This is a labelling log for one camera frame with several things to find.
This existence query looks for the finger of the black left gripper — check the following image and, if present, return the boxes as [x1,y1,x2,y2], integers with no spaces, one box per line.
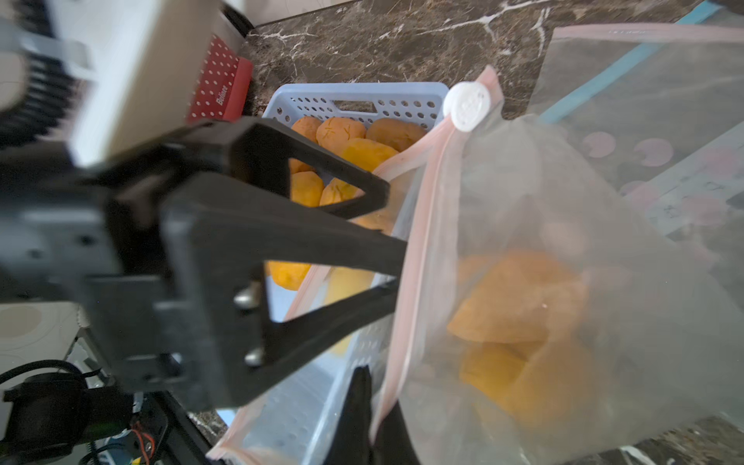
[174,116,389,220]
[161,172,406,410]

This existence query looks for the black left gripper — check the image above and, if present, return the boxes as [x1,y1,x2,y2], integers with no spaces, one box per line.
[1,143,174,384]

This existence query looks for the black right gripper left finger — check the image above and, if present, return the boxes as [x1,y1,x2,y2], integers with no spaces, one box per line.
[323,366,372,465]

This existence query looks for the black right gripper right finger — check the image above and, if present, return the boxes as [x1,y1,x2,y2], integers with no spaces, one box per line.
[374,402,420,465]

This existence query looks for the clear zipper bag pink strip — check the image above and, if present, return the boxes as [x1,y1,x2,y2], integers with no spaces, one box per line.
[205,65,744,465]

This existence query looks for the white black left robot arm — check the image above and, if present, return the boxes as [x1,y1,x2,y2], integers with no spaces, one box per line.
[1,1,406,411]

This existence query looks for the clear zipper bag blue strip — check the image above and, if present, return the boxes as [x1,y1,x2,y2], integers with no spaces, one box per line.
[529,1,743,286]

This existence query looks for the light blue plastic basket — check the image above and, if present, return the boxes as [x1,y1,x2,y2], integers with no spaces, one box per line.
[207,83,449,464]

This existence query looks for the orange potato mid left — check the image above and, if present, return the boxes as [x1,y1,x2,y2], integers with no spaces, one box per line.
[290,172,325,207]

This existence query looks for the red and chrome toaster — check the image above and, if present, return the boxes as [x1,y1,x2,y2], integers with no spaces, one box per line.
[185,34,254,124]

